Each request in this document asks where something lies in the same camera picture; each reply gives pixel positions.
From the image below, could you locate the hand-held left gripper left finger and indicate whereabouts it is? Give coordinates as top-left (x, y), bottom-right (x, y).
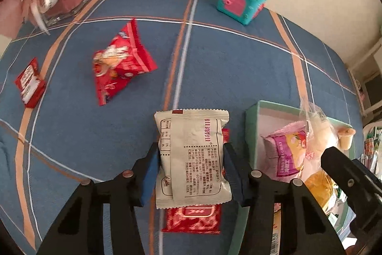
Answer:
top-left (36, 142), bottom-right (162, 255)

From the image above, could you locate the small red flat packet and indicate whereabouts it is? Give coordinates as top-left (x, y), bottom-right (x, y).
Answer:
top-left (15, 57), bottom-right (46, 109)

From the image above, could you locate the blue plaid blanket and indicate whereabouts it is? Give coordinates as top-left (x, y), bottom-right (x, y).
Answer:
top-left (0, 0), bottom-right (363, 255)

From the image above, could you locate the pink snack packet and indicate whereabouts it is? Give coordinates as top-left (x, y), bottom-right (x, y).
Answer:
top-left (261, 120), bottom-right (309, 182)

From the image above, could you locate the yellow snack packet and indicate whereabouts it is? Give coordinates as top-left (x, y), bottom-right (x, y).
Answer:
top-left (304, 170), bottom-right (339, 211)

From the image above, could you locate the pile of assorted clutter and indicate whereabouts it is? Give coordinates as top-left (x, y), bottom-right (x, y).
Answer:
top-left (361, 124), bottom-right (382, 179)

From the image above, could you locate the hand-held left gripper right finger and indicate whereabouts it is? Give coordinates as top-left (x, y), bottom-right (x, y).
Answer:
top-left (222, 143), bottom-right (345, 255)

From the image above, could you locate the tan barcode snack packet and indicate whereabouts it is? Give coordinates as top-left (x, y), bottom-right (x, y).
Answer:
top-left (270, 203), bottom-right (282, 255)

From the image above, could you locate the orange jelly cup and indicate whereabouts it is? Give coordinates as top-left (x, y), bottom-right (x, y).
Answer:
top-left (337, 128), bottom-right (356, 150)

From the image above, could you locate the red patterned snack packet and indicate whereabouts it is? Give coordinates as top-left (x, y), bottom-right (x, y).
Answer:
top-left (161, 128), bottom-right (230, 234)

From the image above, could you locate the teal rimmed cardboard box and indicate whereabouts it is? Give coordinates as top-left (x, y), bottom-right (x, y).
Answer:
top-left (245, 100), bottom-right (359, 244)

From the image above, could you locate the grey-white snack packet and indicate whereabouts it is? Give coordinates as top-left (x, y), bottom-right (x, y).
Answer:
top-left (154, 109), bottom-right (233, 209)

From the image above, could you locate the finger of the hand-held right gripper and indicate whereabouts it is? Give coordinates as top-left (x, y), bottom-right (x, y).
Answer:
top-left (321, 146), bottom-right (363, 199)

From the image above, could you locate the red triangular snack bag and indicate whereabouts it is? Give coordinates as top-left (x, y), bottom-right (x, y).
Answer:
top-left (92, 18), bottom-right (158, 107)

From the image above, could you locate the white shelf unit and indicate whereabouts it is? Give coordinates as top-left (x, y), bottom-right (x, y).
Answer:
top-left (346, 43), bottom-right (382, 124)

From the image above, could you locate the white bun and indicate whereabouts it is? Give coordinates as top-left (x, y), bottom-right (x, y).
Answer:
top-left (298, 94), bottom-right (339, 172)

